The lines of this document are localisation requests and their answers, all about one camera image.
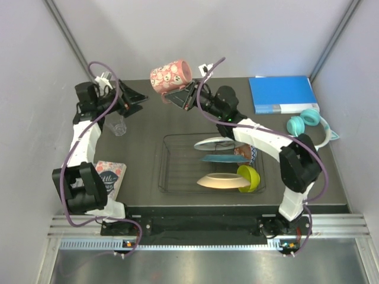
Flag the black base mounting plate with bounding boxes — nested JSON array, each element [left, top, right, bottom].
[[100, 214, 311, 237]]

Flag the lime green bowl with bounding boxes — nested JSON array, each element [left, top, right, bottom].
[[237, 165, 261, 193]]

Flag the black wire dish rack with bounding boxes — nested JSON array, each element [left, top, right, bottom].
[[158, 133, 265, 195]]

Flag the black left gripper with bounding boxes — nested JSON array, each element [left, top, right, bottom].
[[94, 79, 148, 117]]

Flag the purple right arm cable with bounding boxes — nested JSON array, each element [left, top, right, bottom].
[[197, 57, 330, 257]]

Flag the clear glass cup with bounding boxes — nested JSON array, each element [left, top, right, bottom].
[[106, 115, 127, 137]]

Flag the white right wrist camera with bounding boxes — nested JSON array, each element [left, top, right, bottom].
[[198, 63, 213, 79]]

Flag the beige floral plate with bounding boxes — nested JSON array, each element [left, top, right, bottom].
[[197, 173, 250, 189]]

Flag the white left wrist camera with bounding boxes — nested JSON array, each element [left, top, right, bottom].
[[95, 71, 113, 89]]

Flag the pink mug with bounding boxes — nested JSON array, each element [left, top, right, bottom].
[[150, 60, 192, 104]]

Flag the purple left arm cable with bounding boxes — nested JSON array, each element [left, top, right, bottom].
[[60, 61, 143, 257]]

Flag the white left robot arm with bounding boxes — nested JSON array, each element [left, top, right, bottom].
[[52, 78, 148, 235]]

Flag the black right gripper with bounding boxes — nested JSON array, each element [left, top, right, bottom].
[[165, 80, 225, 120]]

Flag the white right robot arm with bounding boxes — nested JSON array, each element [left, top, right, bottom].
[[163, 80, 325, 234]]

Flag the teal cat-ear headphones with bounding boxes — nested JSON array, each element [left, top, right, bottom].
[[286, 109, 340, 151]]

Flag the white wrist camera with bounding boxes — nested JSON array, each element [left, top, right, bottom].
[[95, 71, 113, 89], [198, 63, 213, 79]]

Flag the teal scalloped plate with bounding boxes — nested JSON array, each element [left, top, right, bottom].
[[200, 154, 250, 163]]

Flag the white watermelon plate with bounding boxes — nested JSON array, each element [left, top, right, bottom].
[[194, 137, 236, 151]]

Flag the Little Women book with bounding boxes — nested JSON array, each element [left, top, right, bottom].
[[95, 161, 127, 200]]

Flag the blue clip file folder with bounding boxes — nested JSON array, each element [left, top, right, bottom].
[[249, 76, 320, 114]]

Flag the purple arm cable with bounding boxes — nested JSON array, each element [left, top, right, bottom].
[[197, 57, 330, 257], [60, 61, 143, 257]]

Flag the red blue patterned bowl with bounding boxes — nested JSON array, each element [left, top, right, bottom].
[[234, 144, 258, 166]]

